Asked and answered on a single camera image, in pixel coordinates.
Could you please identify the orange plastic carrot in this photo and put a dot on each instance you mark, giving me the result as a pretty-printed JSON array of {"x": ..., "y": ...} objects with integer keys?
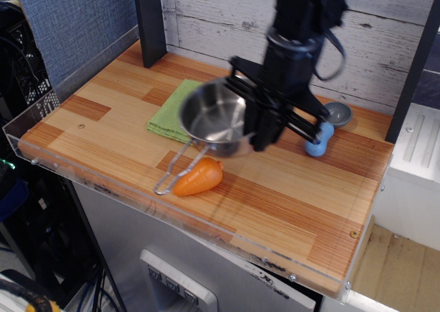
[{"x": 206, "y": 174}]

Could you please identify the stainless steel pot with handle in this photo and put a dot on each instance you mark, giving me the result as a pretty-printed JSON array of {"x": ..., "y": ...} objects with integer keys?
[{"x": 213, "y": 118}]

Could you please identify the dark grey right post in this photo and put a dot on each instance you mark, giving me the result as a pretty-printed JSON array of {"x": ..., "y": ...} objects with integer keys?
[{"x": 417, "y": 66}]

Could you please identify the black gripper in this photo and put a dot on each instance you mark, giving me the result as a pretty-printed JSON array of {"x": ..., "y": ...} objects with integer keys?
[{"x": 277, "y": 94}]

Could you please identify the green towel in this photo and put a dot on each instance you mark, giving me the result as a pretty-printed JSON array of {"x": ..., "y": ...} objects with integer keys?
[{"x": 165, "y": 122}]

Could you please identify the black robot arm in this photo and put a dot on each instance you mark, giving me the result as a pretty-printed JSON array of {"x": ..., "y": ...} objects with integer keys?
[{"x": 301, "y": 20}]

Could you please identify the dark grey post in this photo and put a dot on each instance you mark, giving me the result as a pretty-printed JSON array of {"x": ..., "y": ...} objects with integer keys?
[
  {"x": 151, "y": 31},
  {"x": 417, "y": 66}
]

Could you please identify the yellow object bottom left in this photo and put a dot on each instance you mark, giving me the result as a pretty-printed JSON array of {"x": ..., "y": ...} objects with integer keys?
[{"x": 42, "y": 305}]

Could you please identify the black crate with cables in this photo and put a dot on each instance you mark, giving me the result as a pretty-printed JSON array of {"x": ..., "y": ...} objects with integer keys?
[{"x": 24, "y": 78}]

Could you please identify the clear acrylic table guard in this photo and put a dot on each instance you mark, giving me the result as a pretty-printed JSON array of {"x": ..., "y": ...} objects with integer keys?
[{"x": 282, "y": 209}]

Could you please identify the blue grey ice cream scoop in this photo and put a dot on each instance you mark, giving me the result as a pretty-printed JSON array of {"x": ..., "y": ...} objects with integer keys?
[{"x": 340, "y": 114}]

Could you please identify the dark grey left post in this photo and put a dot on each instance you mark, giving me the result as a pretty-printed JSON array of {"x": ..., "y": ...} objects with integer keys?
[{"x": 151, "y": 31}]

